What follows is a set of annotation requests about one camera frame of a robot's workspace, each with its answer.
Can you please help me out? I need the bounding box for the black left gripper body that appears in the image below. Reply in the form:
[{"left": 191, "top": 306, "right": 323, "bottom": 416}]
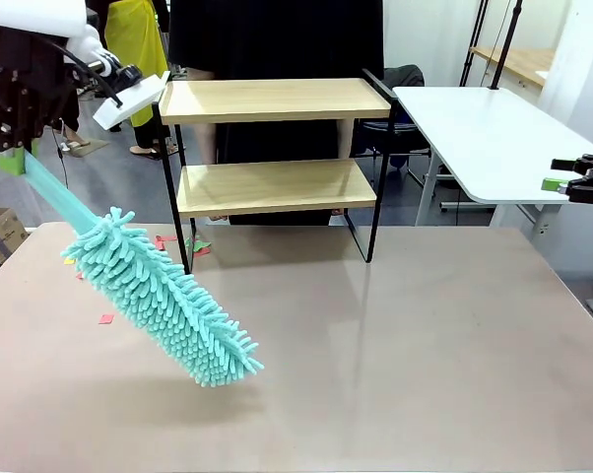
[{"left": 0, "top": 27, "right": 81, "bottom": 153}]

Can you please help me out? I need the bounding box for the teal chenille duster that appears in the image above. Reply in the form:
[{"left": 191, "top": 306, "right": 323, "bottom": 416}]
[{"left": 23, "top": 147, "right": 266, "bottom": 390}]

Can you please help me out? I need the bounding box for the two-tier wooden shelf black frame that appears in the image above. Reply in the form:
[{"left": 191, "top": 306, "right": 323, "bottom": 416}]
[{"left": 151, "top": 67, "right": 400, "bottom": 275}]

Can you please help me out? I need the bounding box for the person in grey clothes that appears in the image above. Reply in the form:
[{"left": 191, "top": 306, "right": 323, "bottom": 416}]
[{"left": 54, "top": 73, "right": 94, "bottom": 152}]

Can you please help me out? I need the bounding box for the cardboard box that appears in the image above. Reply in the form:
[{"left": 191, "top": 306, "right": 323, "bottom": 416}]
[{"left": 0, "top": 206, "right": 31, "bottom": 285}]

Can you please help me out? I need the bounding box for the white rounded side table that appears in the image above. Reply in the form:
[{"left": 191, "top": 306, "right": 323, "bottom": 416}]
[{"left": 391, "top": 86, "right": 593, "bottom": 228}]

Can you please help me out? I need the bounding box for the person in yellow apron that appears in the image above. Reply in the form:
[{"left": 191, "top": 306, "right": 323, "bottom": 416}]
[{"left": 87, "top": 0, "right": 172, "bottom": 162}]

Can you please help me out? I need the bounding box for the wooden top workbench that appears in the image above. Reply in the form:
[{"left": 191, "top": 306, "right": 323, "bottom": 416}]
[{"left": 468, "top": 45, "right": 559, "bottom": 88}]

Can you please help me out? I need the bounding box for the black stand pole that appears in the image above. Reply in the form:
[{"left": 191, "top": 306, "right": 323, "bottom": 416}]
[
  {"left": 461, "top": 0, "right": 490, "bottom": 88},
  {"left": 491, "top": 0, "right": 524, "bottom": 91}
]

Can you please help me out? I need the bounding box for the black office chair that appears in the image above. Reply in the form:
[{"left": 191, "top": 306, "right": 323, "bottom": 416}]
[{"left": 360, "top": 63, "right": 433, "bottom": 171}]

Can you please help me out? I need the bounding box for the person in black shirt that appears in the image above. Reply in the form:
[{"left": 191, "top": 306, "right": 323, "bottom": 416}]
[{"left": 167, "top": 0, "right": 385, "bottom": 228}]

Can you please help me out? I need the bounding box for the thin black cable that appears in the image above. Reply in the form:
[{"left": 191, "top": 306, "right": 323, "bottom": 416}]
[{"left": 53, "top": 120, "right": 72, "bottom": 191}]

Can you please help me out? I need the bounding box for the black camera cable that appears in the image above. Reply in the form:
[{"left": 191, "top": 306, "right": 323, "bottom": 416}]
[{"left": 42, "top": 37, "right": 124, "bottom": 108}]

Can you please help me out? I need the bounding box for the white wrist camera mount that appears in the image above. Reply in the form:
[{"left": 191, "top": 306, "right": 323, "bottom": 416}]
[{"left": 93, "top": 63, "right": 172, "bottom": 132}]

